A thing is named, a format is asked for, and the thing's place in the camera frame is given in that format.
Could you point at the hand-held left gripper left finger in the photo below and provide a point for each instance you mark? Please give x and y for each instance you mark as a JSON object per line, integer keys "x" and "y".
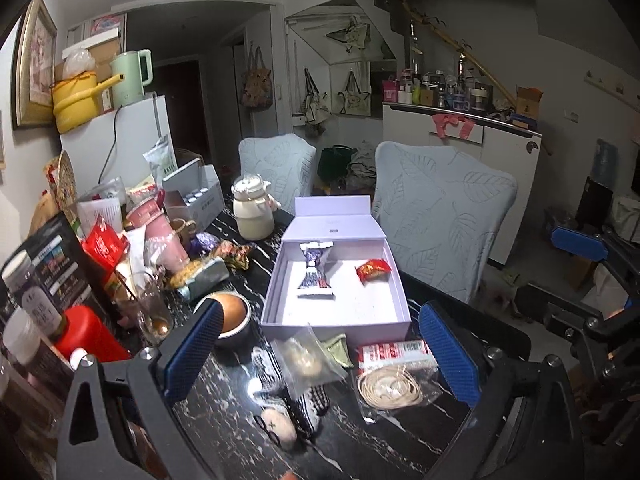
{"x": 195, "y": 350}

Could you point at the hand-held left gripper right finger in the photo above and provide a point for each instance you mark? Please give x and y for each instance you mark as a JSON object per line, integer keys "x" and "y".
{"x": 450, "y": 355}

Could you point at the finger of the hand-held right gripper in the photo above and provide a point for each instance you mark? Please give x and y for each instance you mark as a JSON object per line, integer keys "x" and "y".
{"x": 575, "y": 242}
{"x": 550, "y": 305}

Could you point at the red white packet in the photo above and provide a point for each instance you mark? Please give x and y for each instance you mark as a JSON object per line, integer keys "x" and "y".
{"x": 395, "y": 355}

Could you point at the clear bag with pastry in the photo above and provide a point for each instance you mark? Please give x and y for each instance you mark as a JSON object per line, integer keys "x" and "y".
{"x": 302, "y": 360}

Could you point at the lavender gift box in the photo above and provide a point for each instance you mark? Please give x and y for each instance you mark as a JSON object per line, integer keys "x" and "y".
{"x": 350, "y": 310}

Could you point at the metal bowl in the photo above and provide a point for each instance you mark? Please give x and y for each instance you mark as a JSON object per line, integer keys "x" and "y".
{"x": 235, "y": 335}

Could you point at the glass cup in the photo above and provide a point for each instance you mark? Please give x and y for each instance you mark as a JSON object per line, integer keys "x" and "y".
{"x": 150, "y": 305}

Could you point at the silver green snack packet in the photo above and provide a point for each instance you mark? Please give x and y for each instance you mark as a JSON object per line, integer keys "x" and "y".
{"x": 200, "y": 277}

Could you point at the blue water jug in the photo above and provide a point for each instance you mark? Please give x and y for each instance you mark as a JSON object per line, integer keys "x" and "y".
{"x": 609, "y": 162}

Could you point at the colourful candy wrappers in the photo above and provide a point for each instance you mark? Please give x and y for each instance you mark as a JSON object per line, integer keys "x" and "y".
{"x": 235, "y": 255}

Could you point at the white cabinet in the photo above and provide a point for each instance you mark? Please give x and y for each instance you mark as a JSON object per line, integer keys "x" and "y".
{"x": 510, "y": 160}

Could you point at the red plastic container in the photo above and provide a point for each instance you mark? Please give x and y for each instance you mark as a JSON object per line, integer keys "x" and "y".
{"x": 90, "y": 335}

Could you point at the purple candy wrapper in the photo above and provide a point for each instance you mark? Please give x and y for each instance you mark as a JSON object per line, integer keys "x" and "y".
{"x": 206, "y": 243}

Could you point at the red snack packet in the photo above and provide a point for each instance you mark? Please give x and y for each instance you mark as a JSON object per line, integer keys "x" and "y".
{"x": 371, "y": 271}

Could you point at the pink cup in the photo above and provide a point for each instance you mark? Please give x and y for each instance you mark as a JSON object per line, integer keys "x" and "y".
{"x": 160, "y": 235}

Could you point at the brown mug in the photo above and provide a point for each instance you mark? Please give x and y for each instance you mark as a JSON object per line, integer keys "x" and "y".
{"x": 182, "y": 230}

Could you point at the red foil packet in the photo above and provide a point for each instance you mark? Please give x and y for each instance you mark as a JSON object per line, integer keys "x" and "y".
{"x": 105, "y": 245}

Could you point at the large covered chair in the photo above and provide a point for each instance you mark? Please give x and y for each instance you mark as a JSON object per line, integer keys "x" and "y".
{"x": 440, "y": 210}

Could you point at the white box with bottles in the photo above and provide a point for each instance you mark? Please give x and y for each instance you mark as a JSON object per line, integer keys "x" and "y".
{"x": 200, "y": 207}

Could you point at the blue white snack packet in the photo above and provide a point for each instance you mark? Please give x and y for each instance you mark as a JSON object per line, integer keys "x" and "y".
{"x": 315, "y": 270}

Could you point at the open cardboard box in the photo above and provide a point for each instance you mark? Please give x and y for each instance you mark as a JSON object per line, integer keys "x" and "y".
{"x": 529, "y": 102}

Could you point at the black printed box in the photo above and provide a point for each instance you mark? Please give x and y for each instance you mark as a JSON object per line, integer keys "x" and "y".
{"x": 65, "y": 260}

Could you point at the white measuring cup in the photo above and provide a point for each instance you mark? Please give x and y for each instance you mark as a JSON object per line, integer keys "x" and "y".
{"x": 100, "y": 215}

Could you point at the pink cloth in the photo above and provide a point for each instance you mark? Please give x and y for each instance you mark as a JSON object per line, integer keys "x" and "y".
{"x": 450, "y": 125}

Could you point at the white lid glass jar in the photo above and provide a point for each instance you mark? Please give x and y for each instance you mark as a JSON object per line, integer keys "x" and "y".
{"x": 17, "y": 335}
{"x": 30, "y": 285}

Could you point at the green tea pouch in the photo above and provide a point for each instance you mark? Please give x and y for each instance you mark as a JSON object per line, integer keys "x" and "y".
{"x": 162, "y": 160}

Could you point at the small covered chair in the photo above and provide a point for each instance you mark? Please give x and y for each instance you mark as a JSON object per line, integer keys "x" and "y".
{"x": 275, "y": 170}

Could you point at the row of bottles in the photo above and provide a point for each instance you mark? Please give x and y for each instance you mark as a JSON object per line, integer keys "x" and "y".
{"x": 435, "y": 92}

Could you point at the woven basket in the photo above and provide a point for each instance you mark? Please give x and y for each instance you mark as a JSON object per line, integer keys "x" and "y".
{"x": 62, "y": 185}

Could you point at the dark green bag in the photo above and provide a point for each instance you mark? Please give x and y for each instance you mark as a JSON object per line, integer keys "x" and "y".
{"x": 336, "y": 162}

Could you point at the white refrigerator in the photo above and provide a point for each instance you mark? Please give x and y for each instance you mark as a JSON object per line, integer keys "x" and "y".
{"x": 130, "y": 135}

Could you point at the wooden stair handrail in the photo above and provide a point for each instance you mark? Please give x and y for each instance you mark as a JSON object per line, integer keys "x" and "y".
{"x": 450, "y": 40}

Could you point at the beige tote bag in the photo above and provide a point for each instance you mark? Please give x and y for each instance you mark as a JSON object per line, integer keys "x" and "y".
{"x": 352, "y": 34}
{"x": 354, "y": 97}
{"x": 315, "y": 102}

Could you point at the brown tote bag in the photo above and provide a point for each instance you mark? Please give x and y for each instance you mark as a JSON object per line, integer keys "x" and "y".
{"x": 257, "y": 85}

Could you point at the yellow enamel pot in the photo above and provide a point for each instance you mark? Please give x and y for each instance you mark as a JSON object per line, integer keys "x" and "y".
{"x": 75, "y": 105}

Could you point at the green electric kettle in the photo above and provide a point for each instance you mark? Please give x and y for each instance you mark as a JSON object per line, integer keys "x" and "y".
{"x": 127, "y": 77}

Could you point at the cardboard boxes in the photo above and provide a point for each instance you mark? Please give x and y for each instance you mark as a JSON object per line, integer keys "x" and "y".
{"x": 102, "y": 55}

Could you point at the clear plastic bag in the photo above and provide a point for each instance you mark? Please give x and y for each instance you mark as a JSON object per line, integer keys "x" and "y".
{"x": 77, "y": 62}

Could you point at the framed picture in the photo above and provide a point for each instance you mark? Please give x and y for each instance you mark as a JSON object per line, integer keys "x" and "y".
{"x": 37, "y": 60}

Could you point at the wall hook rack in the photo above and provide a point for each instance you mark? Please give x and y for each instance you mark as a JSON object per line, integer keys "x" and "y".
{"x": 605, "y": 82}

